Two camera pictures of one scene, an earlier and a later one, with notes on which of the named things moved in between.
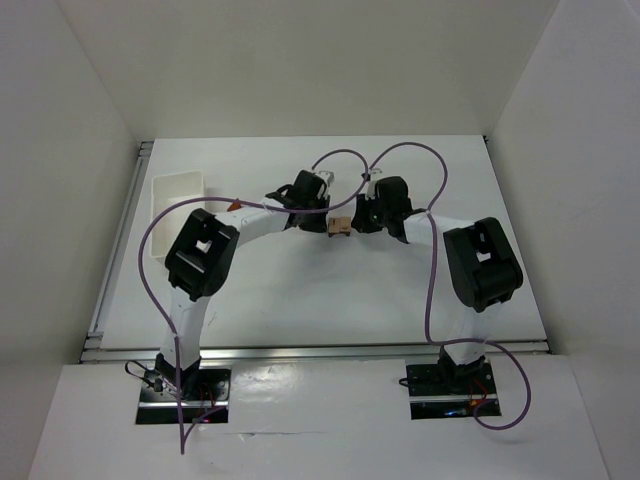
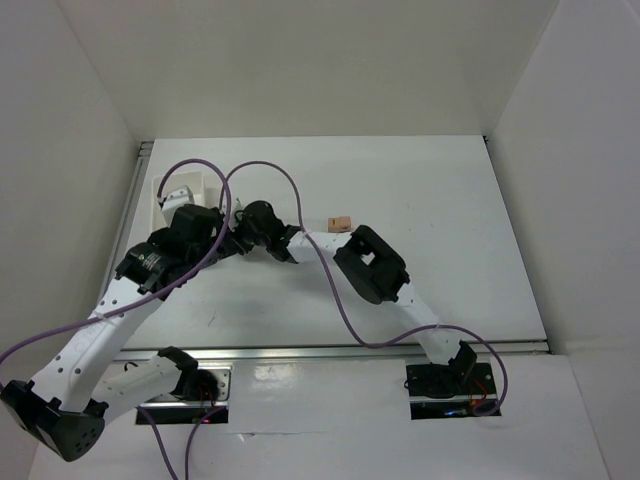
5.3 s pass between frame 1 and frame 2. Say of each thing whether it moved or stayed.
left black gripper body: moved
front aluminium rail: stayed
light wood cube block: stayed
